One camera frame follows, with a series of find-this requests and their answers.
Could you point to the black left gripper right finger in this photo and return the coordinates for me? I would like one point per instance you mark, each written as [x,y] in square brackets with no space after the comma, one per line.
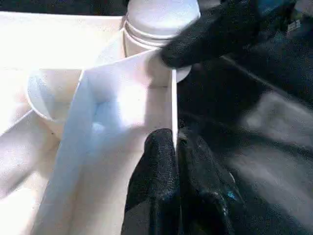
[208,196]

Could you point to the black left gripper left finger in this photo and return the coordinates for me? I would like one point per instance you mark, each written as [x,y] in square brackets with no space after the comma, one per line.
[154,191]

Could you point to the black mat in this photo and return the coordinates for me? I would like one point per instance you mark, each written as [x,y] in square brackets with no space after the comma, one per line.
[259,147]

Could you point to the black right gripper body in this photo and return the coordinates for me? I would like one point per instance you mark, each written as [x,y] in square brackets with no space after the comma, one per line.
[286,24]

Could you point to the white plastic table leg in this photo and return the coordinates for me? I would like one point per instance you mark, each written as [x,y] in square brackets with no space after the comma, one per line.
[161,19]

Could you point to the white plastic table top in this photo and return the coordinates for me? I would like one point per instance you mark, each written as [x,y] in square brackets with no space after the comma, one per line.
[58,107]

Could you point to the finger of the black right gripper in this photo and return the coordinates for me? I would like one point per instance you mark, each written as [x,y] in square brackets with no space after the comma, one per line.
[210,34]

